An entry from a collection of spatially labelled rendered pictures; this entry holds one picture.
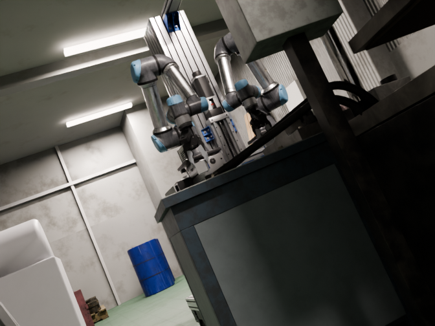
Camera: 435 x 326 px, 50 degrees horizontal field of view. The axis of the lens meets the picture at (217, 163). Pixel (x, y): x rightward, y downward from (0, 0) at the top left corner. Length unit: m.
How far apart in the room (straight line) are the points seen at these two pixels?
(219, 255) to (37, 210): 8.07
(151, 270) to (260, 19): 6.96
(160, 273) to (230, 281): 6.50
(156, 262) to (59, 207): 2.46
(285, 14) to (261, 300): 0.95
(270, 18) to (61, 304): 3.68
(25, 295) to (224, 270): 3.20
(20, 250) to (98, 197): 5.01
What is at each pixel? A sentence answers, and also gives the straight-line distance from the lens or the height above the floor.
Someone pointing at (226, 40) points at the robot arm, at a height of 1.60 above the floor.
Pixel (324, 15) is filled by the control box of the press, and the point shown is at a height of 1.08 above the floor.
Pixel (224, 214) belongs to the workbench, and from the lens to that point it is 1.66.
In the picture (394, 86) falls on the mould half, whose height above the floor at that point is 0.89.
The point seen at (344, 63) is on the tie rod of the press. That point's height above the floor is 0.97.
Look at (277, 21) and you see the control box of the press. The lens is 1.43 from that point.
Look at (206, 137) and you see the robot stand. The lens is 2.91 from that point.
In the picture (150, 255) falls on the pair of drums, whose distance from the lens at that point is 8.12.
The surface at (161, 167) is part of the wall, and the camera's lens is 8.84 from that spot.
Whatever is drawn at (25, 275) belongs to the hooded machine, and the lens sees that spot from 4.66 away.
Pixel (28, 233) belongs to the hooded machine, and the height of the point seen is 1.28.
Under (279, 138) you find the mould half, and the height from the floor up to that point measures 0.88.
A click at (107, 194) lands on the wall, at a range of 9.63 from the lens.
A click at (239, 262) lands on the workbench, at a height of 0.49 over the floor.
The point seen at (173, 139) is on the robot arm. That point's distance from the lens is 2.67.
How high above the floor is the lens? 0.64
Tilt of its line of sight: 7 degrees up
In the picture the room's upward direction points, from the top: 24 degrees counter-clockwise
